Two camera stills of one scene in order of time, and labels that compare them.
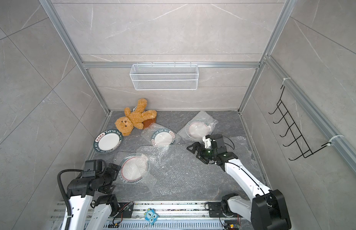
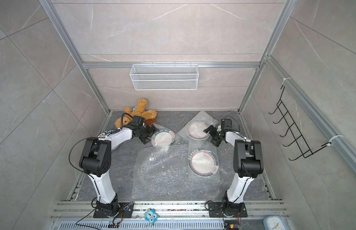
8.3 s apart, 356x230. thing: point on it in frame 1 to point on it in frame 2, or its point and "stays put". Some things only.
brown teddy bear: x=126 y=124 stays put
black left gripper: x=115 y=173 to x=151 y=132
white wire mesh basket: x=161 y=77 stays put
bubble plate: x=134 y=168 to x=203 y=162
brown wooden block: x=147 y=122 stays put
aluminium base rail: x=170 y=216 stays put
